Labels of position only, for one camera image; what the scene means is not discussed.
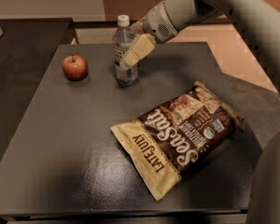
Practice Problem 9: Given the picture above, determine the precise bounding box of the red apple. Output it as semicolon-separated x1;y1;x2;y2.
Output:
62;55;88;81

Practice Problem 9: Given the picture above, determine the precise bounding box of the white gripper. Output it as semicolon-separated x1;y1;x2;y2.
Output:
122;0;178;67

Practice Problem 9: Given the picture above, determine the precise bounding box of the clear plastic water bottle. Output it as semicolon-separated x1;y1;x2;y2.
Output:
113;15;138;86

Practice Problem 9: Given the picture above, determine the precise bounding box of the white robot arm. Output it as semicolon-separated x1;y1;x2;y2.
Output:
132;0;280;224

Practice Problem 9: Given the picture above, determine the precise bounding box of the brown tortilla chip bag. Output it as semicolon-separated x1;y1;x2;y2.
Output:
111;81;245;201

